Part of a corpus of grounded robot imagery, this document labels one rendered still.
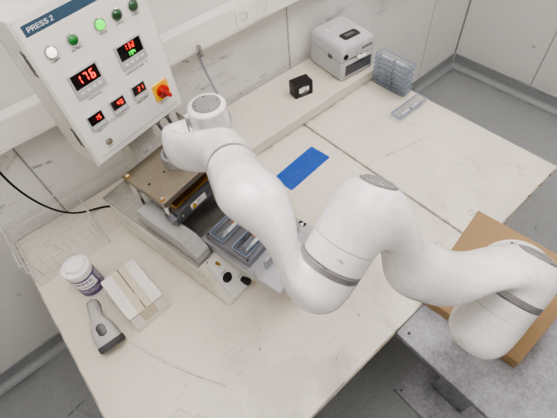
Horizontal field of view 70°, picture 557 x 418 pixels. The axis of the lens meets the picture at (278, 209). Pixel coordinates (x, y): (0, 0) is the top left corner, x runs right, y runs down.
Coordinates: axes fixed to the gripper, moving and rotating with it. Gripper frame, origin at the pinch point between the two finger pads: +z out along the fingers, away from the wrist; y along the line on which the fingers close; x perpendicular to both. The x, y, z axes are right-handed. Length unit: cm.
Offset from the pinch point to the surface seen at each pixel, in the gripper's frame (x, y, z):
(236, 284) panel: 11.0, -4.9, 29.9
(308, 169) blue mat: -44, 7, 34
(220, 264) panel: 12.2, -1.7, 19.0
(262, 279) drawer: 10.4, -17.8, 12.0
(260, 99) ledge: -64, 48, 30
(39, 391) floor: 88, 71, 109
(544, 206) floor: -152, -79, 109
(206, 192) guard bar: 0.6, 11.1, 5.7
